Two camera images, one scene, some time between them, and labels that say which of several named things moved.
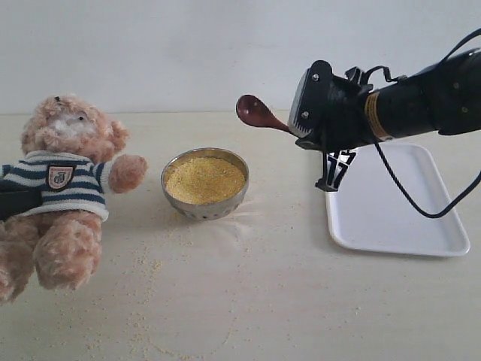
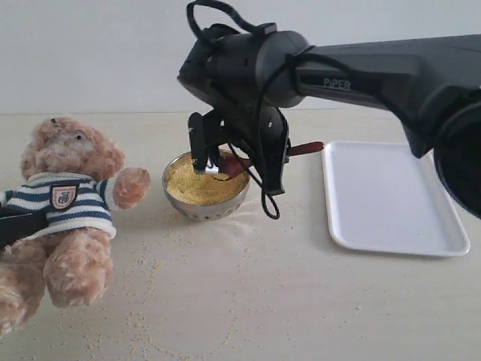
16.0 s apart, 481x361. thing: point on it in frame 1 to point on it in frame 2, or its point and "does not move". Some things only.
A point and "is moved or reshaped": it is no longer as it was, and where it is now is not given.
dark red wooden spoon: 252,110 is moved or reshaped
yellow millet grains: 204,180 does not move
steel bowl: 207,183 does not move
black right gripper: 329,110 to 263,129
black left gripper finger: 15,201 to 16,223
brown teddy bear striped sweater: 69,150 is moved or reshaped
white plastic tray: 368,212 does not move
